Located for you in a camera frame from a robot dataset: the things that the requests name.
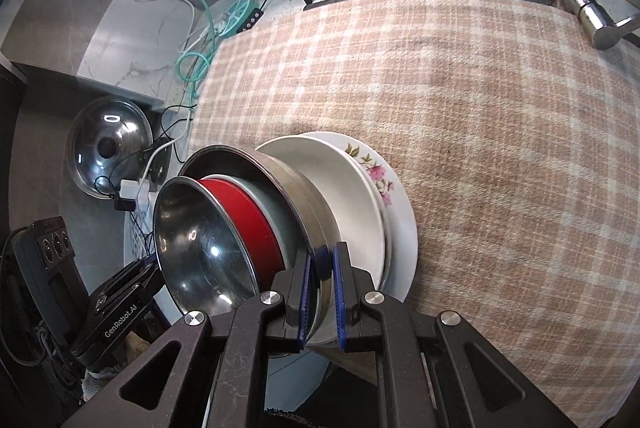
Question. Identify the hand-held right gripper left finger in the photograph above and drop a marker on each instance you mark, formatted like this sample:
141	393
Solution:
302	303

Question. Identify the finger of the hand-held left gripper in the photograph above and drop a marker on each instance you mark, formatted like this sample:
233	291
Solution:
147	270

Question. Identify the black adapter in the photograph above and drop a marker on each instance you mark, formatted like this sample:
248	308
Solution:
125	204

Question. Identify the steel pot lid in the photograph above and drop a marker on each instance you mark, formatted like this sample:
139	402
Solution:
90	147

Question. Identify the plaid table cloth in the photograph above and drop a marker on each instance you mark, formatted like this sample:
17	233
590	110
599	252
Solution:
500	157

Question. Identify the red steel bowl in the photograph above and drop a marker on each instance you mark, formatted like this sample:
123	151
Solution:
200	248

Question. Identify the white charger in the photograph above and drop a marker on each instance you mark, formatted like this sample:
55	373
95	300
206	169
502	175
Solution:
132	191

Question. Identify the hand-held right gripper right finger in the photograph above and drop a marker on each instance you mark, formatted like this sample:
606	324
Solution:
342	298

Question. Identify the black inline remote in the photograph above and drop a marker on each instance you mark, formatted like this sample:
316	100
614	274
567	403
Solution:
250	20

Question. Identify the dark green round object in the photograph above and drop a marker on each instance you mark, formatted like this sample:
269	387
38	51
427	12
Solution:
160	162

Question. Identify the small floral plate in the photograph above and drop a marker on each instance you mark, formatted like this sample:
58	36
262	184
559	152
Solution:
380	173

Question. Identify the white bowl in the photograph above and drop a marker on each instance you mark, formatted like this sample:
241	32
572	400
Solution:
275	218

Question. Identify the large floral plate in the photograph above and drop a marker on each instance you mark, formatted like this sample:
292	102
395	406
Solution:
407	248

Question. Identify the teal round power strip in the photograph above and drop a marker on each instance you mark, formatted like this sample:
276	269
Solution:
237	15

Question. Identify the white leaf-print plate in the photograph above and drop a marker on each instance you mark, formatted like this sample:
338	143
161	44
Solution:
345	208

